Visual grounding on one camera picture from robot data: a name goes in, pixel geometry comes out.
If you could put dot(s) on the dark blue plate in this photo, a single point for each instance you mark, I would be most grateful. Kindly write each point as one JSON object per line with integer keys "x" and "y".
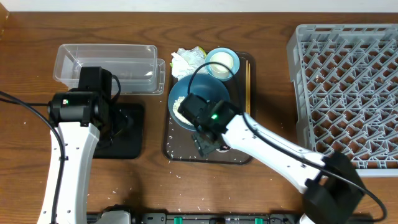
{"x": 205, "y": 86}

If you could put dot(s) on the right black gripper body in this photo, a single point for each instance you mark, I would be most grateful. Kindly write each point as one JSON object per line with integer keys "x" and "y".
{"x": 202, "y": 130}

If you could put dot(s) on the black waste tray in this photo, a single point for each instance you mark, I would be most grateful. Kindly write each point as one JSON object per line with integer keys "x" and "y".
{"x": 122, "y": 138}

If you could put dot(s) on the grey dishwasher rack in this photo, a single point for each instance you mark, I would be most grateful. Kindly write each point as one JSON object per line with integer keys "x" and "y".
{"x": 345, "y": 81}

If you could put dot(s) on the clear plastic bin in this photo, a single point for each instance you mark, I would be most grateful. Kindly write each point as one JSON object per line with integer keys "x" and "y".
{"x": 139, "y": 70}

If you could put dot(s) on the cream white cup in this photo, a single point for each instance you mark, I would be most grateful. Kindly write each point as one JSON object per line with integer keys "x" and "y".
{"x": 221, "y": 63}

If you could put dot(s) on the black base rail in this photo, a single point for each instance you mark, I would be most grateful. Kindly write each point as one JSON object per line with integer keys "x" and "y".
{"x": 162, "y": 218}

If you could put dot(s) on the light blue bowl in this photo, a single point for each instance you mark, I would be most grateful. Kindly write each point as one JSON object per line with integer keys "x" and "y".
{"x": 235, "y": 67}

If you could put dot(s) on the dark brown serving tray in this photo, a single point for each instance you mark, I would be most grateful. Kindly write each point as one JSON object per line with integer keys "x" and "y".
{"x": 178, "y": 143}

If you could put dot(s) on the crumpled white paper napkin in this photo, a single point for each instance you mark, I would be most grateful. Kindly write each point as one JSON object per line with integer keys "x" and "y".
{"x": 185, "y": 62}

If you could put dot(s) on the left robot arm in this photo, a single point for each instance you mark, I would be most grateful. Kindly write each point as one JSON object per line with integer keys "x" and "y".
{"x": 77, "y": 116}

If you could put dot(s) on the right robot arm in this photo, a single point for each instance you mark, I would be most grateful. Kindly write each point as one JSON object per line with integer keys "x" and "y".
{"x": 330, "y": 185}

